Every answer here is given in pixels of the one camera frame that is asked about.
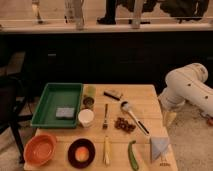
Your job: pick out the green chili pepper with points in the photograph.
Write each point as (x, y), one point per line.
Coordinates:
(132, 160)

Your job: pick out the grey folded cloth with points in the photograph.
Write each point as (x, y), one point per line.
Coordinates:
(158, 147)

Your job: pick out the yellow corn cob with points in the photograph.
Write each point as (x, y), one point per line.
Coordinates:
(106, 156)

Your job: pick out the black office chair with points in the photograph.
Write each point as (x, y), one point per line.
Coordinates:
(10, 109)

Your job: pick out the bunch of dark grapes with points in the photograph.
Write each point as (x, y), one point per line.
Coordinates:
(123, 124)

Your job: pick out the green plastic tray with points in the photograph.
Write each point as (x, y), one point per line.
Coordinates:
(55, 96)

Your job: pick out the orange red bowl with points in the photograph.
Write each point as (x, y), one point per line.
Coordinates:
(40, 149)

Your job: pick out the white cup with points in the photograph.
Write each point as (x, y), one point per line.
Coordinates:
(86, 117)

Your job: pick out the metal fork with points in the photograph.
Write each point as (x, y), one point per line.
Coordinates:
(105, 124)

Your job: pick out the small black tan block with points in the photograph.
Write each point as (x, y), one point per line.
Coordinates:
(113, 94)

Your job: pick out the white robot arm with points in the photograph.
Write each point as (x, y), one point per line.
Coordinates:
(187, 83)

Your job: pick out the grey blue sponge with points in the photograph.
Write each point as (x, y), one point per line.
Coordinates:
(65, 113)

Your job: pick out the orange fruit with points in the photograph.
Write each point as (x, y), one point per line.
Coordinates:
(82, 154)

